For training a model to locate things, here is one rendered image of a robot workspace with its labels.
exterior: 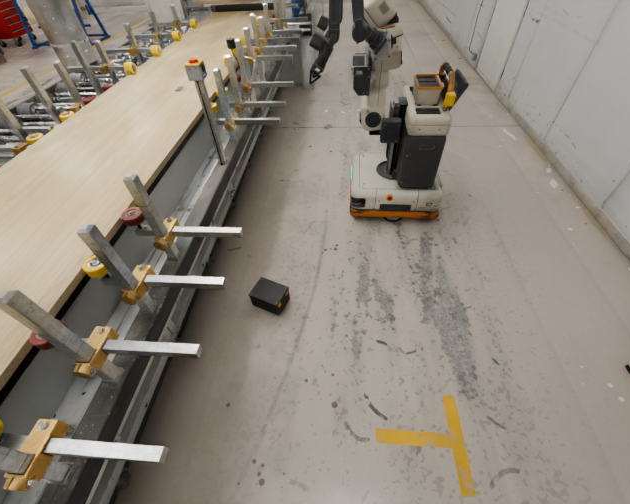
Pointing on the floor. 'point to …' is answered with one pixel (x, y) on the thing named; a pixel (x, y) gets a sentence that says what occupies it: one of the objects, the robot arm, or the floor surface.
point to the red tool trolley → (3, 20)
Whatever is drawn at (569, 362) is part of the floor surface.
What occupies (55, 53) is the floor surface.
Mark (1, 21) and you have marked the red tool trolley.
